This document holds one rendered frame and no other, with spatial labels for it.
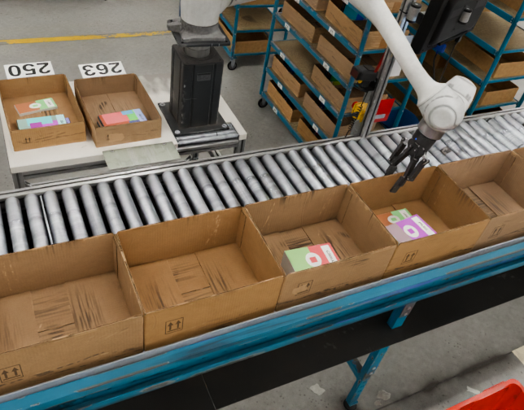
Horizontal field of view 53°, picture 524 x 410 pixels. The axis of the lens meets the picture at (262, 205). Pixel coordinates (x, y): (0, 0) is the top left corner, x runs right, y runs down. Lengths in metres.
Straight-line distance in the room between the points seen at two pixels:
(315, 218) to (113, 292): 0.72
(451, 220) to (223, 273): 0.88
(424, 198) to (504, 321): 1.23
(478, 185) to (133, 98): 1.58
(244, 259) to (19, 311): 0.66
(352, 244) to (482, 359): 1.30
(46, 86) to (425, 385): 2.21
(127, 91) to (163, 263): 1.19
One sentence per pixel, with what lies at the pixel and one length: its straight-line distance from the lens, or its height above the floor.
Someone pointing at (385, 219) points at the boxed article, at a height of 0.90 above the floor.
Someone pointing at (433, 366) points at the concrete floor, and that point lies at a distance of 2.78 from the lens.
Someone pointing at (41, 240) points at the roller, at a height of 0.75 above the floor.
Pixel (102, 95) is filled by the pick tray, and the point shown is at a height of 0.76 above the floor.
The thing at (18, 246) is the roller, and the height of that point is 0.75.
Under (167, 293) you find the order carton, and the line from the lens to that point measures 1.58.
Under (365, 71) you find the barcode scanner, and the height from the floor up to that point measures 1.09.
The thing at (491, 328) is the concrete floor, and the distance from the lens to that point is 3.09.
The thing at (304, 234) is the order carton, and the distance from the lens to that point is 1.81.
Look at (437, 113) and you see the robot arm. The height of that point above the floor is 1.40.
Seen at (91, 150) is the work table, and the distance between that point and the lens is 2.29.
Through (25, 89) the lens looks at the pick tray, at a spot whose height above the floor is 0.79.
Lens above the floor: 2.15
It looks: 42 degrees down
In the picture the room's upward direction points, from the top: 12 degrees clockwise
